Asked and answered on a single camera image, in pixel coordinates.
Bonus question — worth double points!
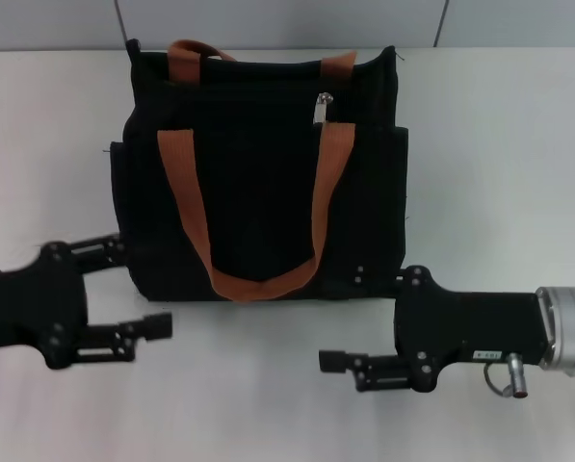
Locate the right gripper cable with plug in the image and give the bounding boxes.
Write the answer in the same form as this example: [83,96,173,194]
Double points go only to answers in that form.
[482,352,530,400]

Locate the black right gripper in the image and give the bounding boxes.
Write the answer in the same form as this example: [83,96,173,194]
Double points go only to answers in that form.
[318,264,547,393]

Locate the black tote bag orange handles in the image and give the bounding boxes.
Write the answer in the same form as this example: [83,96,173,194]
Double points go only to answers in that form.
[108,38,410,304]

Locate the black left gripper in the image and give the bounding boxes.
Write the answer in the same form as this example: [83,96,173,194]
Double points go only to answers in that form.
[0,231,174,372]

